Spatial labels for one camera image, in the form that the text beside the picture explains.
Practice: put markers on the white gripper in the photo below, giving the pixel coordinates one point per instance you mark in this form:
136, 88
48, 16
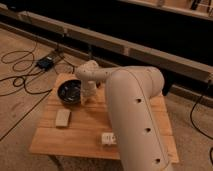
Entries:
88, 90

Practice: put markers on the dark ceramic bowl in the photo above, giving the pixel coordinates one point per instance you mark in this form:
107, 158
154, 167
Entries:
69, 91

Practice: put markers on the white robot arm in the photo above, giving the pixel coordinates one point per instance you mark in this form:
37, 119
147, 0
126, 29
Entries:
128, 91

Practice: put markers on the beige sponge block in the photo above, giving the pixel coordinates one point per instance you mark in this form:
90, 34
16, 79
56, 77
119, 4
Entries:
62, 118

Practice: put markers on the wooden table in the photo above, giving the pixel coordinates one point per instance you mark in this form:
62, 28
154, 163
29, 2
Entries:
82, 139

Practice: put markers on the blue power box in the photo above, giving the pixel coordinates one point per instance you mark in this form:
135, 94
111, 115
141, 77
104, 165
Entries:
45, 63

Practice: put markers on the white lying bottle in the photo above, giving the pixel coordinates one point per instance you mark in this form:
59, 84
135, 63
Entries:
108, 138

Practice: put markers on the grey metal rail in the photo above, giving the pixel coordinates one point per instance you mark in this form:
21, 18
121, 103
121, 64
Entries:
182, 66

